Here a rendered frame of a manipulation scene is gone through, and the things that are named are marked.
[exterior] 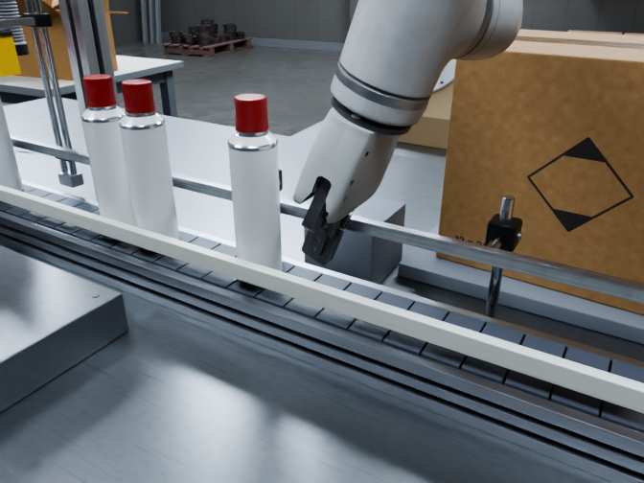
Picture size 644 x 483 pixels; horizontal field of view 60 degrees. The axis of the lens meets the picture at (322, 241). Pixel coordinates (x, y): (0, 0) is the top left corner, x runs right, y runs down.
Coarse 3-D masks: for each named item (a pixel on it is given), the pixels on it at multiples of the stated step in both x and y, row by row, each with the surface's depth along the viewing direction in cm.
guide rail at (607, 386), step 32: (0, 192) 80; (96, 224) 70; (128, 224) 69; (192, 256) 63; (224, 256) 61; (288, 288) 57; (320, 288) 55; (384, 320) 52; (416, 320) 50; (480, 352) 48; (512, 352) 46; (576, 384) 44; (608, 384) 43; (640, 384) 42
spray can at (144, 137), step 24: (144, 96) 62; (120, 120) 64; (144, 120) 63; (144, 144) 64; (144, 168) 65; (168, 168) 67; (144, 192) 66; (168, 192) 68; (144, 216) 67; (168, 216) 68
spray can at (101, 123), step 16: (96, 80) 64; (112, 80) 66; (96, 96) 65; (112, 96) 66; (96, 112) 66; (112, 112) 66; (96, 128) 66; (112, 128) 66; (96, 144) 67; (112, 144) 67; (96, 160) 68; (112, 160) 68; (96, 176) 69; (112, 176) 69; (96, 192) 70; (112, 192) 69; (128, 192) 70; (112, 208) 70; (128, 208) 71; (112, 240) 72
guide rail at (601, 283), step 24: (24, 144) 85; (48, 144) 83; (216, 192) 68; (408, 240) 56; (432, 240) 55; (456, 240) 54; (504, 264) 52; (528, 264) 50; (552, 264) 50; (600, 288) 48; (624, 288) 47
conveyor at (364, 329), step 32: (32, 192) 88; (64, 224) 77; (160, 256) 69; (256, 288) 62; (352, 288) 62; (320, 320) 57; (352, 320) 56; (448, 320) 56; (480, 320) 56; (416, 352) 52; (448, 352) 52; (544, 352) 52; (576, 352) 52; (512, 384) 48; (544, 384) 48; (608, 416) 44; (640, 416) 44
